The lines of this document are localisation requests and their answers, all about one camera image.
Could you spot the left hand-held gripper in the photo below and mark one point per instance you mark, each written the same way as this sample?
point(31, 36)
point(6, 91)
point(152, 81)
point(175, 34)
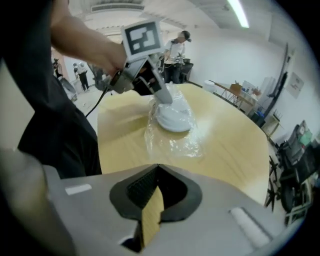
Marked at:
point(142, 40)

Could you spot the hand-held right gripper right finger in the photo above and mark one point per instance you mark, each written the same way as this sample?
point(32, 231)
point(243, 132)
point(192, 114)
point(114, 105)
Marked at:
point(212, 225)

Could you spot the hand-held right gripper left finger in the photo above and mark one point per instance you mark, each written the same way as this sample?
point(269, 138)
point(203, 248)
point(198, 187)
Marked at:
point(95, 212)

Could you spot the white slippers pair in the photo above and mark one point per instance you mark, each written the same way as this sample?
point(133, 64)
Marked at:
point(175, 117)

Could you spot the clear plastic bag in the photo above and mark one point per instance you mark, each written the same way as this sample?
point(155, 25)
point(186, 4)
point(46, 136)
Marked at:
point(175, 147)

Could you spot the person's left forearm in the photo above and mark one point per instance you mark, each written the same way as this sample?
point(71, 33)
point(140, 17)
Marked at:
point(80, 40)

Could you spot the person's left hand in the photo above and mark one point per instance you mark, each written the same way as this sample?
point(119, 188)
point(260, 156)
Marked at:
point(113, 58)

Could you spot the black office chair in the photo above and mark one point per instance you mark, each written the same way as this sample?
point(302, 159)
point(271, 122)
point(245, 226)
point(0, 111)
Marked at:
point(187, 71)
point(295, 170)

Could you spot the white waste bin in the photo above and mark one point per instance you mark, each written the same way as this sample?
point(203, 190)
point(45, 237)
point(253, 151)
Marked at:
point(209, 86)

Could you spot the small wooden box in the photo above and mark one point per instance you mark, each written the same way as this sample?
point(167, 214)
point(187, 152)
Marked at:
point(235, 87)

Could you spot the light wooden table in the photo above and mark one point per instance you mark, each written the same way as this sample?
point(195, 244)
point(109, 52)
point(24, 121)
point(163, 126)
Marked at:
point(225, 150)

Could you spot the ceiling light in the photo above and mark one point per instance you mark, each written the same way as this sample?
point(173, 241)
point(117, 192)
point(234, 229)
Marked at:
point(238, 12)

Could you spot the person's black clothing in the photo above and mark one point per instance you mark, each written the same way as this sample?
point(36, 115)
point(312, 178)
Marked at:
point(37, 100)

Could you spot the white wall poster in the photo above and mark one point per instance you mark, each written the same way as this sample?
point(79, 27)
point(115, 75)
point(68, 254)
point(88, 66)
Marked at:
point(295, 85)

